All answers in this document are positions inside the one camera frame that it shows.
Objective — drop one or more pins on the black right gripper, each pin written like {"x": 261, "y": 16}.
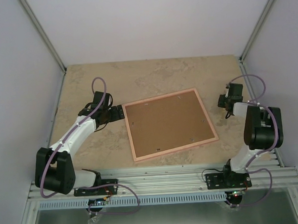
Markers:
{"x": 221, "y": 104}

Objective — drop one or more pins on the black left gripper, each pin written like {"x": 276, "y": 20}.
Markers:
{"x": 115, "y": 115}

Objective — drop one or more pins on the pink picture frame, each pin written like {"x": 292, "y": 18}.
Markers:
{"x": 130, "y": 133}

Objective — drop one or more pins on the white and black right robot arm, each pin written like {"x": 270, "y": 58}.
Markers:
{"x": 263, "y": 131}

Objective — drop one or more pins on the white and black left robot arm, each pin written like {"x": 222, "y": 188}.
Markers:
{"x": 54, "y": 169}

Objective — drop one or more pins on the clear plastic bag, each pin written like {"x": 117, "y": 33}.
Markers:
{"x": 93, "y": 219}

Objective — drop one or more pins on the brown frame backing board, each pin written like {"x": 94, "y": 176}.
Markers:
{"x": 169, "y": 126}

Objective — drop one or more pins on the aluminium rail mounting base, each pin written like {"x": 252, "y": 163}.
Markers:
{"x": 187, "y": 178}

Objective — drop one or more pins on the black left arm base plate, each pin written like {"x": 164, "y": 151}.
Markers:
{"x": 107, "y": 190}

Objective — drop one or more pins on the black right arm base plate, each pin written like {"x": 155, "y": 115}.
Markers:
{"x": 217, "y": 182}

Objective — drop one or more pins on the left aluminium corner post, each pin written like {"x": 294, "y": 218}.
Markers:
{"x": 41, "y": 32}

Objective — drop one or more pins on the aluminium corner post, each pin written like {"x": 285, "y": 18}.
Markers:
{"x": 257, "y": 28}
{"x": 41, "y": 32}

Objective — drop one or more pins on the grey slotted cable duct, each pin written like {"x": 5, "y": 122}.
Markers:
{"x": 132, "y": 201}

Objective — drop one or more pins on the right aluminium corner post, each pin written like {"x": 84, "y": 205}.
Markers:
{"x": 257, "y": 28}

